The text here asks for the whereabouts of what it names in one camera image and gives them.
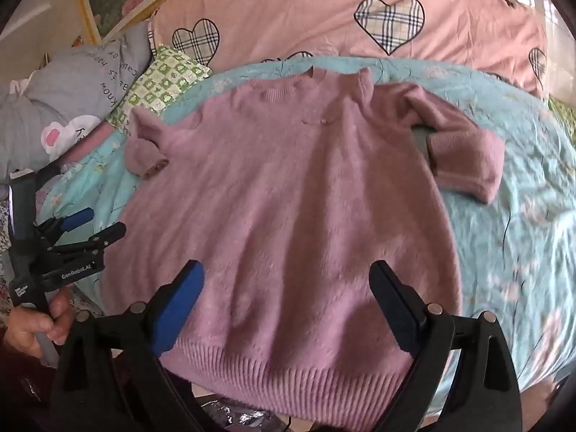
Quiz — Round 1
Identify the pink quilt with plaid hearts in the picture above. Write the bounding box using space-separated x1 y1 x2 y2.
148 0 547 100

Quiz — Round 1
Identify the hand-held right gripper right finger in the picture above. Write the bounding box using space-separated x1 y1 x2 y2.
369 260 525 432

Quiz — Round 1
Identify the person's left hand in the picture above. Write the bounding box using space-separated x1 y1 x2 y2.
6 287 75 356

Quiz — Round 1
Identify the blue floral blanket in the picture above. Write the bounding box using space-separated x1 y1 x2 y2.
36 56 576 419

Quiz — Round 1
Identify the pink cloth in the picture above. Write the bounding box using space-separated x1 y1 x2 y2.
67 121 124 165

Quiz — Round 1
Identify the green checked pillow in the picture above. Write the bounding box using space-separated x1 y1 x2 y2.
548 96 576 147
108 44 213 136

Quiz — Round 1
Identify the person's left forearm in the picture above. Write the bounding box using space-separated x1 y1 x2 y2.
0 324 55 432

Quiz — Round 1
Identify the grey cartoon pillow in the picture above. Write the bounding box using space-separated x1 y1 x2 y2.
0 22 151 176

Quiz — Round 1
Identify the pink fuzzy sweater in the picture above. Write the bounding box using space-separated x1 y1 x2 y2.
103 67 507 408

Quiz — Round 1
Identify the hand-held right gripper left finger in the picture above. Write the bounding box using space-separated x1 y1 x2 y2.
49 260 208 432

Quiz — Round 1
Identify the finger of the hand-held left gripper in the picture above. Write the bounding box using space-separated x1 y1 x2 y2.
47 221 127 255
38 208 95 237

